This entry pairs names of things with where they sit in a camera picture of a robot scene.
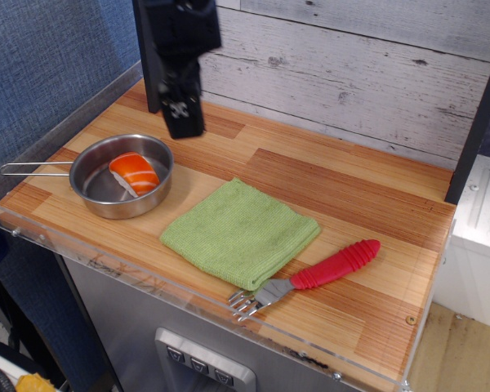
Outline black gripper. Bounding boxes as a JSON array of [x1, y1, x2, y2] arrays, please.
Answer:
[[144, 1, 221, 140]]

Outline green towel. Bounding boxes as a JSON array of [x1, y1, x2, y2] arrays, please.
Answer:
[[160, 178, 321, 291]]

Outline red handled metal fork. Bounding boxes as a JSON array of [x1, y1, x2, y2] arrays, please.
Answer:
[[228, 239, 381, 321]]

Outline salmon sushi toy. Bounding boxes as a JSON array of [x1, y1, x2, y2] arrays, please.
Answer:
[[108, 151, 160, 198]]

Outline small steel pan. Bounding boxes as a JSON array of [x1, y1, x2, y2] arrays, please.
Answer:
[[0, 134, 174, 220]]

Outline silver button control panel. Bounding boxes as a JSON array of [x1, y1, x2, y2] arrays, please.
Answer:
[[154, 327, 256, 391]]

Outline clear acrylic front guard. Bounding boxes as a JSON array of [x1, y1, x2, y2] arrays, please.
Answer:
[[0, 207, 409, 391]]

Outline yellow black object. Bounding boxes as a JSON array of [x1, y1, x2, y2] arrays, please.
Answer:
[[16, 373, 56, 392]]

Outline white ribbed box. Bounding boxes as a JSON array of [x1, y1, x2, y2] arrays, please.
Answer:
[[433, 155, 490, 326]]

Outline black left vertical post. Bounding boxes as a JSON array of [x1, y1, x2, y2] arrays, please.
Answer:
[[132, 0, 161, 114]]

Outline black vertical post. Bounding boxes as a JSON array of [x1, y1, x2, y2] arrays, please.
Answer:
[[132, 0, 161, 114], [444, 0, 490, 205]]

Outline black right vertical post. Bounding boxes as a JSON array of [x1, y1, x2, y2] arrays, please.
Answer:
[[444, 0, 490, 205]]

